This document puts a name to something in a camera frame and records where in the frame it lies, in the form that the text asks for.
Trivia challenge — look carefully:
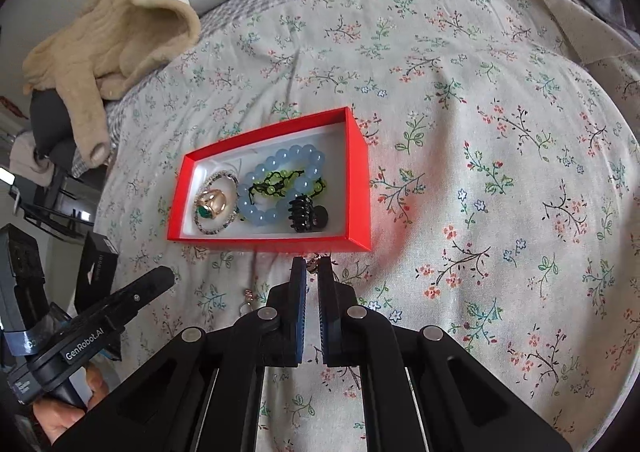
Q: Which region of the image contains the dark chair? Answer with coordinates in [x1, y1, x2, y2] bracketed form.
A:
[20, 86, 109, 237]

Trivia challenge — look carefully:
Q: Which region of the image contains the black hair claw clip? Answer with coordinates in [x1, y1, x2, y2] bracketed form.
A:
[286, 197, 330, 233]

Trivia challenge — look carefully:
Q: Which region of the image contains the floral bed sheet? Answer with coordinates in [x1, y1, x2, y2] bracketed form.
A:
[95, 0, 640, 452]

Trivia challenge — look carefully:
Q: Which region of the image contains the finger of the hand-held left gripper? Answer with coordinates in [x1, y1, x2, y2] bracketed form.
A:
[75, 267, 176, 327]

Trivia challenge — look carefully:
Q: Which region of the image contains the gold ring with green stone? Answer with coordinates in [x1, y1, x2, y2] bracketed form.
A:
[194, 188, 231, 223]

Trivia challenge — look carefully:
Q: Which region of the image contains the cream plain cloth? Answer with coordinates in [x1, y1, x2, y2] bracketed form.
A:
[480, 0, 640, 68]

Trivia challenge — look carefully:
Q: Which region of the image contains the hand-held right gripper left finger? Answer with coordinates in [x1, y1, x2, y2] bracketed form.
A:
[52, 256, 307, 452]

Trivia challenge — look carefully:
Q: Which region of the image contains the red cardboard box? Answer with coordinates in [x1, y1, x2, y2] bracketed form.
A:
[166, 106, 372, 253]

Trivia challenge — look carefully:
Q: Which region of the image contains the beige fleece garment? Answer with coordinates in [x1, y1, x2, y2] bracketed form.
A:
[22, 0, 202, 167]

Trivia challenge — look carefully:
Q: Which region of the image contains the yellow-green bead black cord bracelet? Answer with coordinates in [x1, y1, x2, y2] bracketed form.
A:
[247, 168, 328, 201]

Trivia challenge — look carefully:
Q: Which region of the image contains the person's left hand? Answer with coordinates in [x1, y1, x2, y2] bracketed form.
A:
[32, 364, 109, 446]

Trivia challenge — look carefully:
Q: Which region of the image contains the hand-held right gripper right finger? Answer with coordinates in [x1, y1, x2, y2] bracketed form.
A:
[317, 257, 573, 452]

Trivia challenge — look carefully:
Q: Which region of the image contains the blue round bead bracelet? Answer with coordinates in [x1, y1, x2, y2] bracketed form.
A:
[236, 144, 328, 227]

